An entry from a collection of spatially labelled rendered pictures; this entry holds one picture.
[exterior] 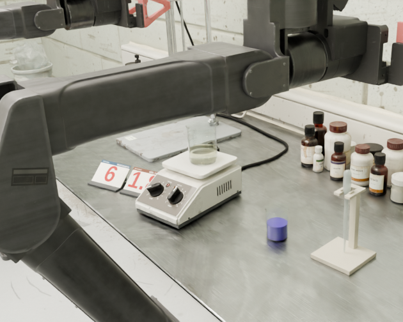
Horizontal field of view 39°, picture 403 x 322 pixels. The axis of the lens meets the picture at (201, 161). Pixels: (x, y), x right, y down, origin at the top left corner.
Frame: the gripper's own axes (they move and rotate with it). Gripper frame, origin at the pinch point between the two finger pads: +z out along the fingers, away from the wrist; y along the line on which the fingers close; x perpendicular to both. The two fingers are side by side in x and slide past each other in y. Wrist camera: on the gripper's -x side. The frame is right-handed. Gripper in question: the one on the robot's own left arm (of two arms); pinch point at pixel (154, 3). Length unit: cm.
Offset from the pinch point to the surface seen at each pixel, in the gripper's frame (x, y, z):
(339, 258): 39, -48, 5
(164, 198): 36.0, -14.8, -9.6
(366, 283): 40, -55, 4
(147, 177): 37.4, -0.9, -5.8
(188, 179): 33.3, -15.6, -4.1
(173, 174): 33.3, -11.4, -5.0
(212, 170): 31.5, -18.3, 0.1
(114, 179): 38.8, 6.6, -10.6
